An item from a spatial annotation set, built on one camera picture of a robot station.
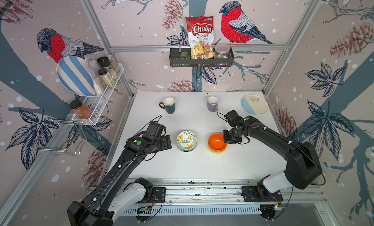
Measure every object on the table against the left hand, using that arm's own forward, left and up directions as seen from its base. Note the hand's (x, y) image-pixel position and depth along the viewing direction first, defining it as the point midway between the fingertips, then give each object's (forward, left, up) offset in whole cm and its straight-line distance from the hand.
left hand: (167, 139), depth 76 cm
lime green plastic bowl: (-2, -29, -13) cm, 32 cm away
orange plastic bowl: (+4, -28, -11) cm, 30 cm away
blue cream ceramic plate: (+39, -64, -17) cm, 77 cm away
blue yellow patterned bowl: (-2, -11, -11) cm, 15 cm away
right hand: (+4, -33, -8) cm, 34 cm away
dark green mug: (+31, +4, -8) cm, 32 cm away
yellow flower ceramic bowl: (+6, -10, -11) cm, 16 cm away
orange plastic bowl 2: (-2, -28, -10) cm, 30 cm away
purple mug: (+33, -28, -8) cm, 44 cm away
